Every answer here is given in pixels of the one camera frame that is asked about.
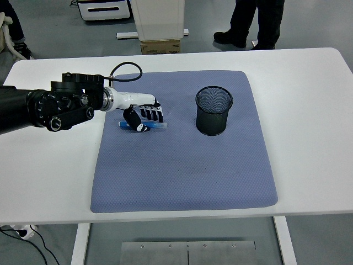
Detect blue-grey quilted mat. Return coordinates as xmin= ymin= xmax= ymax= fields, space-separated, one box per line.
xmin=90 ymin=70 xmax=279 ymax=214

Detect black mesh pen holder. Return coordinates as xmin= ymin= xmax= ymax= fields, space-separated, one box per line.
xmin=195 ymin=86 xmax=234 ymax=136

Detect beige hose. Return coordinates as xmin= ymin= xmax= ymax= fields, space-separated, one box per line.
xmin=0 ymin=12 xmax=25 ymax=60

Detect black floor cable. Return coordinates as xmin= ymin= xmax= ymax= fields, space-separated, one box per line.
xmin=0 ymin=225 xmax=60 ymax=265

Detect white table leg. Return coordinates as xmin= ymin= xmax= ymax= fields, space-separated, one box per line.
xmin=70 ymin=222 xmax=91 ymax=265
xmin=272 ymin=216 xmax=298 ymax=265

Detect cardboard box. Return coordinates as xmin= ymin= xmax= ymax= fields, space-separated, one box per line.
xmin=140 ymin=39 xmax=182 ymax=55

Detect white floor base bar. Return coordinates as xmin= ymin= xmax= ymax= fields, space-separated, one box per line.
xmin=116 ymin=28 xmax=190 ymax=39

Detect person in dark clothes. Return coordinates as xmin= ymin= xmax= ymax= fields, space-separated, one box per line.
xmin=213 ymin=0 xmax=285 ymax=51

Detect white power strip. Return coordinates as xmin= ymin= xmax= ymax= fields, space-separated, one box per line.
xmin=10 ymin=224 xmax=38 ymax=240

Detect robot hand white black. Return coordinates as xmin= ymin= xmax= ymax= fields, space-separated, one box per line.
xmin=111 ymin=91 xmax=165 ymax=134

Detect blue marker pen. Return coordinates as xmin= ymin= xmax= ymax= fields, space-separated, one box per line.
xmin=118 ymin=120 xmax=168 ymax=130

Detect person with sneaker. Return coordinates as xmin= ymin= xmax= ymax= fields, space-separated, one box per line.
xmin=5 ymin=0 xmax=34 ymax=60

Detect white box device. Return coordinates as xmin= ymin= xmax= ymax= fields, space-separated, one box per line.
xmin=76 ymin=0 xmax=131 ymax=22

